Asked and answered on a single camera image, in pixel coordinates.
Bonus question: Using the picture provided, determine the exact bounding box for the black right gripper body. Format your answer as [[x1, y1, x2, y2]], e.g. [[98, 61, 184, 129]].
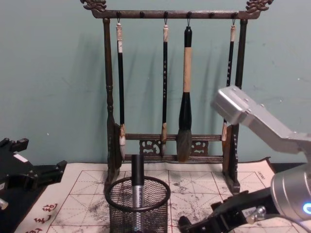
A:
[[227, 186, 307, 233]]

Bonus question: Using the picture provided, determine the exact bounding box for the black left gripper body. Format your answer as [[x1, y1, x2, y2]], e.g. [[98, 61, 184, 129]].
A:
[[0, 145, 37, 193]]

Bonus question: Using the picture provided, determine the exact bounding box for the white red-grid calligraphy practice cloth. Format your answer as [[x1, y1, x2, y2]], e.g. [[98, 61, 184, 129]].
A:
[[13, 156, 276, 233]]

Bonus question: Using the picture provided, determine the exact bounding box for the black and silver marker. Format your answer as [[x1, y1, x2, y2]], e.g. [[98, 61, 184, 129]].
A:
[[131, 153, 145, 233]]

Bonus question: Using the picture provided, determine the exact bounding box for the dark wooden brush rack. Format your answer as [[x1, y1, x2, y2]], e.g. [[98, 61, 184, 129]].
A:
[[81, 0, 270, 196]]

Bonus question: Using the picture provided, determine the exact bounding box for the thin brush with white label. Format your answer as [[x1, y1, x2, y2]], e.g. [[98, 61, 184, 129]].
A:
[[115, 22, 127, 163]]

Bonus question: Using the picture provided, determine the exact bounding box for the thin black calligraphy brush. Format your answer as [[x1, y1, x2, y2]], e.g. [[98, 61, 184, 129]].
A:
[[221, 25, 237, 142], [160, 24, 170, 156]]

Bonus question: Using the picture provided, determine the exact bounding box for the black wire mesh pen holder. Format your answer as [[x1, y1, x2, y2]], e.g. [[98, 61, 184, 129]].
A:
[[104, 176, 171, 233]]

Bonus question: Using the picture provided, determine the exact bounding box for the large tan-handled calligraphy brush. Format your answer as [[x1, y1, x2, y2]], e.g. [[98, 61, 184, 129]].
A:
[[176, 25, 194, 163]]

